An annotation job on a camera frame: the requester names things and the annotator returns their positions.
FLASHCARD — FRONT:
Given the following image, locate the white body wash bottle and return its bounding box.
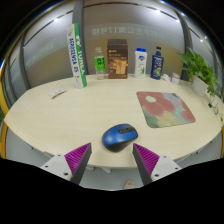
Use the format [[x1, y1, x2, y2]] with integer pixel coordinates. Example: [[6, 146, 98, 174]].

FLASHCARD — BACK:
[[133, 47, 148, 80]]

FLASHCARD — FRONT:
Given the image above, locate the small blister pill pack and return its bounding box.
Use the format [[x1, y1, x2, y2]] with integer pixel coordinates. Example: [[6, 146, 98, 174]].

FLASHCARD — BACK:
[[47, 86, 68, 99]]

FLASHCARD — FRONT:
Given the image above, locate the brown carton box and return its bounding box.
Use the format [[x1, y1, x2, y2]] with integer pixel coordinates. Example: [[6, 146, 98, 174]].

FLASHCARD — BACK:
[[106, 38, 130, 80]]

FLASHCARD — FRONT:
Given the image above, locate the clear green-label drink bottle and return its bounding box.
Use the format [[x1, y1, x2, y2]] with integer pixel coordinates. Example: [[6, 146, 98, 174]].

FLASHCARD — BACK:
[[93, 46, 107, 81]]

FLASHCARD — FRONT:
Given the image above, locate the floral mouse pad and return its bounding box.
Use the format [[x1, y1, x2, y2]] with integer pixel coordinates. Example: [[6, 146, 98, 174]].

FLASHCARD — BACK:
[[136, 91, 197, 129]]

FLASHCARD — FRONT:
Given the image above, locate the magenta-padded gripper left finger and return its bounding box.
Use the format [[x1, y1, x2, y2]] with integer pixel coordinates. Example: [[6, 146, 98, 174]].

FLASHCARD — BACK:
[[40, 142, 93, 186]]

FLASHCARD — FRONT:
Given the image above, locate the green white shuttlecock tube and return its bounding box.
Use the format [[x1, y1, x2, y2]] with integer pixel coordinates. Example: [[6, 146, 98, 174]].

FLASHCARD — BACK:
[[66, 22, 88, 90]]

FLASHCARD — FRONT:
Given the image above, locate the dark blue shampoo bottle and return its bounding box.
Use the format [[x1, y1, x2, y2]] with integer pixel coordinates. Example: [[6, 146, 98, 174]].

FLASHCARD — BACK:
[[150, 45, 165, 81]]

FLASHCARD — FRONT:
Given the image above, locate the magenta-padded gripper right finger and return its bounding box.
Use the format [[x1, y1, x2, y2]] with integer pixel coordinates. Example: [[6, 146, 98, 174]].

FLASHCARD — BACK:
[[132, 143, 183, 186]]

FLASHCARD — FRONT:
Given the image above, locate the blue computer mouse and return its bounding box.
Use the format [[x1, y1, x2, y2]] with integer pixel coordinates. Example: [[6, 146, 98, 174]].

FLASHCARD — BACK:
[[101, 123, 139, 153]]

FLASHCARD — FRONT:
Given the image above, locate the potted green plant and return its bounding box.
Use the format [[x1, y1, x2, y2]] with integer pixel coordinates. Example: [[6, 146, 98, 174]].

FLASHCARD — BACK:
[[178, 46, 224, 126]]

